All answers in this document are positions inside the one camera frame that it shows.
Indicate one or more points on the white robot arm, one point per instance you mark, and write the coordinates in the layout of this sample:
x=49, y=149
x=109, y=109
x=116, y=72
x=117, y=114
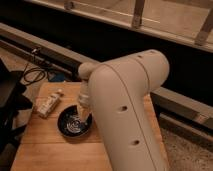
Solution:
x=114, y=91

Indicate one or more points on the black ceramic bowl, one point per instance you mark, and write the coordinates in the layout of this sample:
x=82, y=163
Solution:
x=69, y=123

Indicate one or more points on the grey metal rail beam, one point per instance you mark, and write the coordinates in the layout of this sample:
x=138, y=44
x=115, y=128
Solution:
x=187, y=93

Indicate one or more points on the white tube package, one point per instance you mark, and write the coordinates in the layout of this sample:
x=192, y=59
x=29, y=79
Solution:
x=49, y=104

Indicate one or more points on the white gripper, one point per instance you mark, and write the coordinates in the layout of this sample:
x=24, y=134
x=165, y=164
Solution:
x=84, y=101

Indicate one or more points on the blue object on floor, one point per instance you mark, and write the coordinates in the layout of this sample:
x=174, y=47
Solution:
x=57, y=78

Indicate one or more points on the black chair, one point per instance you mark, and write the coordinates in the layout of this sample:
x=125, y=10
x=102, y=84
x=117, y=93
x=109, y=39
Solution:
x=12, y=101

